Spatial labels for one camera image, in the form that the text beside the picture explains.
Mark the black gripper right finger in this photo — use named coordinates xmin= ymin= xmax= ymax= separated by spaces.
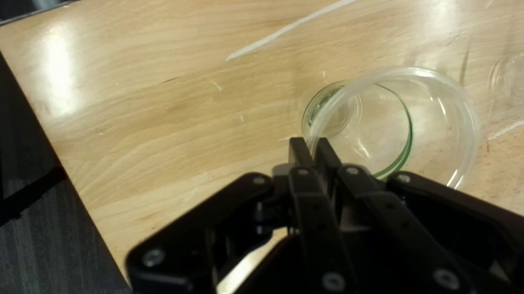
xmin=315 ymin=141 xmax=524 ymax=294

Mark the clear plastic cup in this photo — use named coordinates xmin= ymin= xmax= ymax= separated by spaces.
xmin=490 ymin=53 xmax=524 ymax=116
xmin=304 ymin=66 xmax=484 ymax=192

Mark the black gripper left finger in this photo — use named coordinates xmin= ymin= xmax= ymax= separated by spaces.
xmin=127 ymin=138 xmax=353 ymax=294

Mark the clear cup with green logo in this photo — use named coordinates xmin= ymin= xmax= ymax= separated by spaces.
xmin=302 ymin=82 xmax=413 ymax=178

